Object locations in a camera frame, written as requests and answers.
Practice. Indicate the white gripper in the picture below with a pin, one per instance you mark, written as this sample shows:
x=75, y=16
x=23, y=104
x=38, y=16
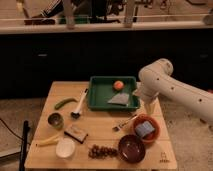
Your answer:
x=149, y=107

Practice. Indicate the wooden folding table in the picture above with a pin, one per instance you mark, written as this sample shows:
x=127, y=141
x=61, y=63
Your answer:
x=99, y=126

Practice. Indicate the black stand post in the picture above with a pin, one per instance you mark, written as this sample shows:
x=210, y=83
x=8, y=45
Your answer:
x=24, y=143

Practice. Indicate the white bowl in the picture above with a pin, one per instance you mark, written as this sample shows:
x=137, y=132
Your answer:
x=65, y=148

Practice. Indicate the green plastic tray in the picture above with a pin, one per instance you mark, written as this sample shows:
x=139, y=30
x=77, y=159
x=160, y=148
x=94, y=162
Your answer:
x=101, y=90

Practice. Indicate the small olive green cup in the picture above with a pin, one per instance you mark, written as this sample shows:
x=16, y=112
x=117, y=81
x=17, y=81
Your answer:
x=56, y=121

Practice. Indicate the grey towel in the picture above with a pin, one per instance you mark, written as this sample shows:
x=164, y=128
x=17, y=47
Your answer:
x=119, y=99

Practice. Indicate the orange bowl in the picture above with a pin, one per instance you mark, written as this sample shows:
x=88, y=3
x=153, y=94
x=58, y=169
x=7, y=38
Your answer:
x=152, y=137

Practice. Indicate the dark maroon bowl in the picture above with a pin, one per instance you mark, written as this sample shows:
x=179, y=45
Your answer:
x=131, y=149

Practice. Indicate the brown rectangular block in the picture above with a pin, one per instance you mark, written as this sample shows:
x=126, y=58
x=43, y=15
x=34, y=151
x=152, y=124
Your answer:
x=77, y=133

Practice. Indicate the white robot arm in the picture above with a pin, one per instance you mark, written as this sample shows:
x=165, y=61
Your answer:
x=156, y=79

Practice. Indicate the orange ball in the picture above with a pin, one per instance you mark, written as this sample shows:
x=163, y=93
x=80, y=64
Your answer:
x=118, y=85

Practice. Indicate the yellow banana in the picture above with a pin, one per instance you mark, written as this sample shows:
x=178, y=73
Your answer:
x=51, y=140

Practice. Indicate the bunch of brown grapes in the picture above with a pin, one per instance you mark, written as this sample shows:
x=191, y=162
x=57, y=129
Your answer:
x=101, y=152

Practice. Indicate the green cucumber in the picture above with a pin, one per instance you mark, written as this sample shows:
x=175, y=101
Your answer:
x=64, y=102

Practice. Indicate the blue grey sponge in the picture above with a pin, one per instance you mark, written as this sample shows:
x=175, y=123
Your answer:
x=144, y=129

